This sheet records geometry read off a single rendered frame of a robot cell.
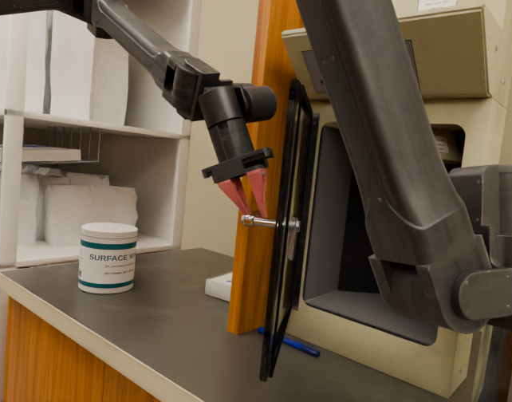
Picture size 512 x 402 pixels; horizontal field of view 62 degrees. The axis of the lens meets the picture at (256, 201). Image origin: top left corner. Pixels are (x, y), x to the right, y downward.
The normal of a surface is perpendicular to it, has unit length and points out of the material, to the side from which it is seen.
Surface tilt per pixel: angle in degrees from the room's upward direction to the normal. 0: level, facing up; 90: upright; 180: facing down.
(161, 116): 90
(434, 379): 90
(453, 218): 81
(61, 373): 90
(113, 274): 90
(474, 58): 135
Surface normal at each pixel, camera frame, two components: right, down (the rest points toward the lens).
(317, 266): 0.76, 0.14
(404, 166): 0.33, -0.04
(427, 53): -0.52, 0.70
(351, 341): -0.64, 0.00
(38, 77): 0.50, 0.28
